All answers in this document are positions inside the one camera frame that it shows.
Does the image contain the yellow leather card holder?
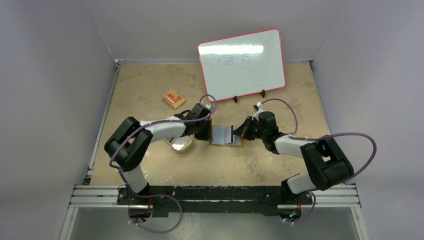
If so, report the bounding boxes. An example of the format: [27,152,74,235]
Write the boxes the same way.
[209,125,244,148]

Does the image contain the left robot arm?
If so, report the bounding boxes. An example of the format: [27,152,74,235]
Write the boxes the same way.
[104,102,215,205]

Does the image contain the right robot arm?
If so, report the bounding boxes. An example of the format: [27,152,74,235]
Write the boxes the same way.
[233,111,354,204]

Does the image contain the beige oval card tray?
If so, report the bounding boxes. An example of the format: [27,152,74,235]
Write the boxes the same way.
[165,135,193,154]

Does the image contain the pink framed whiteboard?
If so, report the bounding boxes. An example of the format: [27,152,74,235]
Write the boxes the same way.
[197,28,286,101]

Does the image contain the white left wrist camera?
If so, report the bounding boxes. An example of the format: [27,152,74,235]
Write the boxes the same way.
[204,104,214,112]

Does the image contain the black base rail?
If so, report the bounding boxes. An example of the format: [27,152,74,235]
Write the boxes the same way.
[117,185,313,218]

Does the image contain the aluminium frame rails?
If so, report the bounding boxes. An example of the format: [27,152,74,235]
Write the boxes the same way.
[60,62,369,240]

